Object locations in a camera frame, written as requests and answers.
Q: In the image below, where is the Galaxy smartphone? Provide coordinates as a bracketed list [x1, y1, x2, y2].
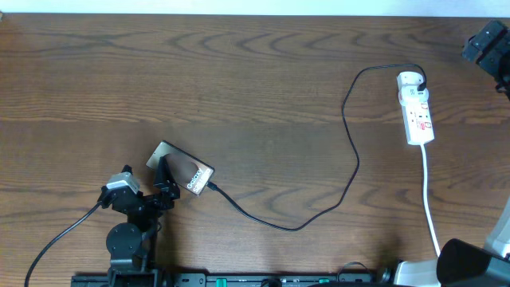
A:
[146, 140, 215, 196]

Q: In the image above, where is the black charger cable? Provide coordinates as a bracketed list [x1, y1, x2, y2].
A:
[206, 63, 428, 233]

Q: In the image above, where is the white power strip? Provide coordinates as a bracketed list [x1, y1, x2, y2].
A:
[397, 71, 434, 146]

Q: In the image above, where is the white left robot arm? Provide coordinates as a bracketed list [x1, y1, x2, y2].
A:
[98, 157, 180, 286]

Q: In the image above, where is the black USB plug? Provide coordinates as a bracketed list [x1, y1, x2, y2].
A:
[418, 81, 426, 91]

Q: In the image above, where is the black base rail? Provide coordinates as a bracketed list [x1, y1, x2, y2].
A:
[70, 273, 379, 287]

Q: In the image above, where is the white power strip cord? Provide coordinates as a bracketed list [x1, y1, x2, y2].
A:
[419, 143, 443, 258]

